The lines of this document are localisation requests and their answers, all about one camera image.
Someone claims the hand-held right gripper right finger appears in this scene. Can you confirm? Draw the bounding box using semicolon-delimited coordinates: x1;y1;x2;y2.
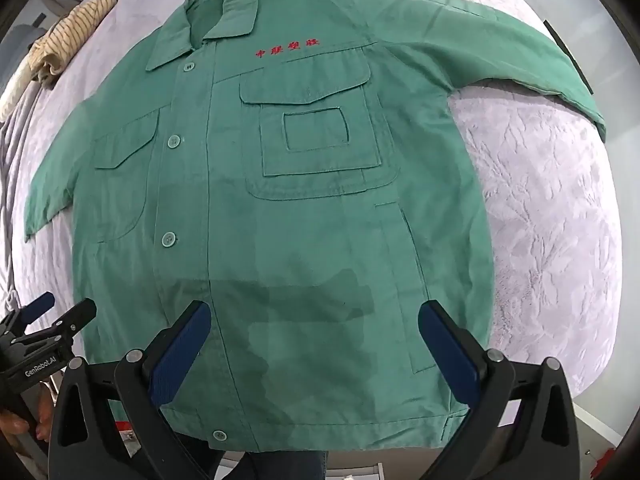
417;300;583;480

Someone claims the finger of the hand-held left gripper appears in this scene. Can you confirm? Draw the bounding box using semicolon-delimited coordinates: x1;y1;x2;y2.
47;297;98;343
19;292;57;327

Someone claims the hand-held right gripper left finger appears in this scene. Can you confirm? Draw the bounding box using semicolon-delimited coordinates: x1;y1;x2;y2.
47;300;226;480

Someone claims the green work jacket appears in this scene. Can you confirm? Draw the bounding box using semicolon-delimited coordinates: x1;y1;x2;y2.
24;0;607;452

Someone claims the person's left hand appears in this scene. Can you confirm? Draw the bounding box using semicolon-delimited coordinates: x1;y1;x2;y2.
0;382;57;442

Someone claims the lavender textured bedspread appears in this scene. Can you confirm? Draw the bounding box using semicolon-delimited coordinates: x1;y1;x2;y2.
0;0;623;401

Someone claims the plain cream cloth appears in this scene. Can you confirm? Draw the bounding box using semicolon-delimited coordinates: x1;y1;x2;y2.
0;62;40;121

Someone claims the grey pillow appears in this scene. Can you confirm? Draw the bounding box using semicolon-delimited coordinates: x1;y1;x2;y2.
4;22;46;73

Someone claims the cream striped cloth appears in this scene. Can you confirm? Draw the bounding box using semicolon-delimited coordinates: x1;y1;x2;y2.
29;0;118;76

